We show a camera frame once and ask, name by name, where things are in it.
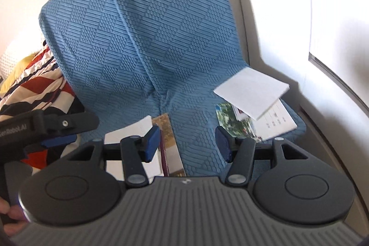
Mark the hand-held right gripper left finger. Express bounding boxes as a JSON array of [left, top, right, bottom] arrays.
[[67, 125, 161, 189]]

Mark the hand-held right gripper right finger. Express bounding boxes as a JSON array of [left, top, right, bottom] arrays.
[[215, 126, 305, 187]]

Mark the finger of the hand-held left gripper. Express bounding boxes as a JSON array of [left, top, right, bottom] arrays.
[[40, 110, 100, 149]]

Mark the purple book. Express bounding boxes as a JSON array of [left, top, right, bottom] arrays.
[[158, 129, 171, 177]]

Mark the white orange book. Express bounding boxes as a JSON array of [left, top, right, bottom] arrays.
[[104, 116, 165, 178]]

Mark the pile of photo postcards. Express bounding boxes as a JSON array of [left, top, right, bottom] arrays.
[[215, 98, 298, 143]]

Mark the white paper sheet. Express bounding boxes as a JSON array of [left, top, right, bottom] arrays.
[[213, 67, 290, 121]]

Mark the person's left hand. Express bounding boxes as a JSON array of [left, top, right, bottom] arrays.
[[0, 196, 28, 238]]

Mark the red black striped blanket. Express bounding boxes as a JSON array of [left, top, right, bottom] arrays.
[[0, 44, 85, 170]]

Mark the yellow pillow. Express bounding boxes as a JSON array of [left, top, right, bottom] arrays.
[[0, 56, 39, 91]]

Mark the blue quilted seat cushion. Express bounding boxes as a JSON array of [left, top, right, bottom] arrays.
[[39, 0, 162, 131], [102, 0, 307, 178]]

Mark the white board panel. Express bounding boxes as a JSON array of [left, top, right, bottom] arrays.
[[307, 0, 369, 110]]

